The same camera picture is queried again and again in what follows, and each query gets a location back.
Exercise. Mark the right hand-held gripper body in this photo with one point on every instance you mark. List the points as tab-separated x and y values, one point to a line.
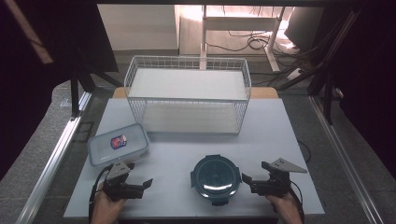
275	185

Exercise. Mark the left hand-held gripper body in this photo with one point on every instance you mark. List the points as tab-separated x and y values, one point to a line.
123	189

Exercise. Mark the clear rectangular food container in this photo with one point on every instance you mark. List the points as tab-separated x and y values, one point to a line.
116	146

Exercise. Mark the round dark teal food container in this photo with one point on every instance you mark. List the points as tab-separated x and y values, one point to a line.
215	180

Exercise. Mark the person's right hand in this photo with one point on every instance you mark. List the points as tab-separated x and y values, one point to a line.
286	208

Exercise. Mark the person's left hand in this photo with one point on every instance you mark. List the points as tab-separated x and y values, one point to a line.
106	210

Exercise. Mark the wooden table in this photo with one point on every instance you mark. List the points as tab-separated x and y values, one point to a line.
264	92

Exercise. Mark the black metal stand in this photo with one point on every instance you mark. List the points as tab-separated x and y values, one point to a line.
74	93
327	93

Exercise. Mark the white power strip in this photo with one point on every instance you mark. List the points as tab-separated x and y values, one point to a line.
295	74

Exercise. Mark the black curtain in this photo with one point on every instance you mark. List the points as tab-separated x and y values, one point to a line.
370	77
31	77

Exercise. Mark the white cabinet panel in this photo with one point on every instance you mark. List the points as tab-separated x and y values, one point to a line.
138	26

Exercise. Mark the dark monitor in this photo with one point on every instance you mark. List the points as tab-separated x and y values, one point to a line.
303	28

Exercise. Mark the aluminium rail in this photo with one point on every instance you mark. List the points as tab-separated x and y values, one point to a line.
53	161
342	158

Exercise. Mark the white desk frame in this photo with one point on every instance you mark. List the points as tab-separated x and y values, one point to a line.
236	23

